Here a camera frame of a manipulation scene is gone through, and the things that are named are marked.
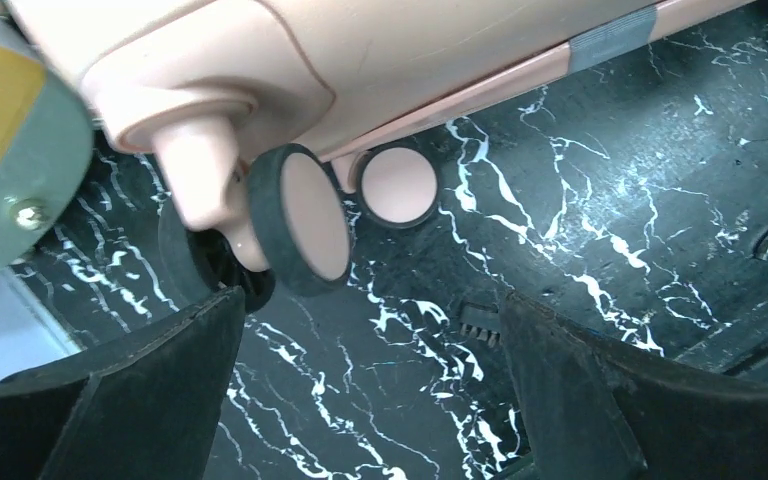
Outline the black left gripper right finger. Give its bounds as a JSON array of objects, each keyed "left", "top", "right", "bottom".
[{"left": 499, "top": 291, "right": 768, "bottom": 479}]

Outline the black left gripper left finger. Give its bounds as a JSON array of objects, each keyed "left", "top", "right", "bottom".
[{"left": 0, "top": 288, "right": 245, "bottom": 479}]

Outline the pink hard-shell suitcase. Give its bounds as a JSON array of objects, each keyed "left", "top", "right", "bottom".
[{"left": 7, "top": 1, "right": 736, "bottom": 296}]

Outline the black spring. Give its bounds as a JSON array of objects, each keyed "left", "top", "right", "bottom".
[{"left": 458, "top": 302, "right": 501, "bottom": 347}]

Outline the cream cylindrical drum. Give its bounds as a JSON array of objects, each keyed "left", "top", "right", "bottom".
[{"left": 0, "top": 18, "right": 95, "bottom": 270}]

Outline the aluminium frame rail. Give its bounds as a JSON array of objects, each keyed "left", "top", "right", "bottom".
[{"left": 0, "top": 268, "right": 82, "bottom": 380}]

